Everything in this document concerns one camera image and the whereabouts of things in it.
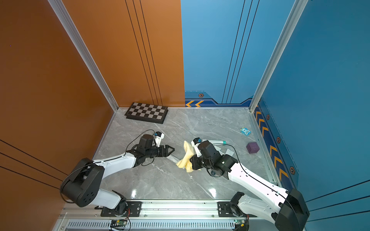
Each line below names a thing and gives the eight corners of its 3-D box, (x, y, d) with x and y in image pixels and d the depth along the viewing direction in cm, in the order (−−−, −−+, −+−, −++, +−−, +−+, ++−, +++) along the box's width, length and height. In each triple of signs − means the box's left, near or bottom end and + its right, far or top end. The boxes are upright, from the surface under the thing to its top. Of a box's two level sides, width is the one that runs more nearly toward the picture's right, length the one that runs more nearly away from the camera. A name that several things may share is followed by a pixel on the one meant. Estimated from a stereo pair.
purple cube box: (248, 154, 96) (251, 149, 91) (246, 146, 100) (248, 141, 95) (256, 154, 96) (260, 149, 91) (254, 146, 100) (257, 141, 95)
